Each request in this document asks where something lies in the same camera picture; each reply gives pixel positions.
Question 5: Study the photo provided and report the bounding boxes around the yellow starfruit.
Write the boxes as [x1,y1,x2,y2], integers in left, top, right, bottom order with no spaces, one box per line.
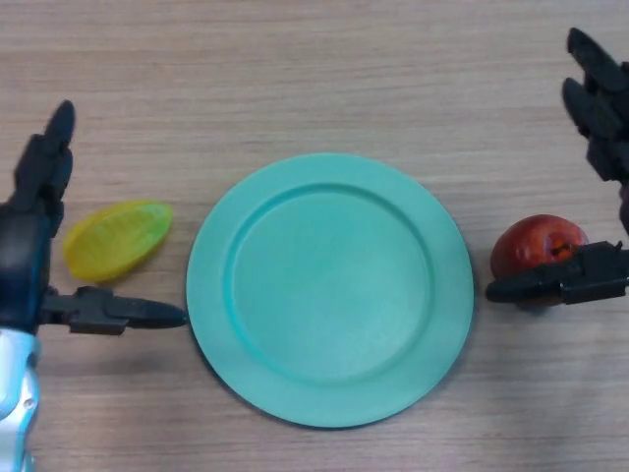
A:
[62,199,175,284]

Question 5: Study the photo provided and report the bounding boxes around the green round plate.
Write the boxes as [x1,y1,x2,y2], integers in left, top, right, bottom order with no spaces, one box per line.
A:
[186,152,475,430]

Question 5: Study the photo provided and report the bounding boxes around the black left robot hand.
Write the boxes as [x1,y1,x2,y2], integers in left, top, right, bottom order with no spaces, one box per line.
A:
[0,99,189,340]

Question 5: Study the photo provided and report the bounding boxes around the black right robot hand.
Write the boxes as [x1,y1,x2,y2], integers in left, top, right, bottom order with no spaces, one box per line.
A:
[485,27,629,306]

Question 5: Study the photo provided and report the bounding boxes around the red apple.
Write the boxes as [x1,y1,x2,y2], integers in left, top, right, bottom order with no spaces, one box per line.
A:
[489,213,590,309]

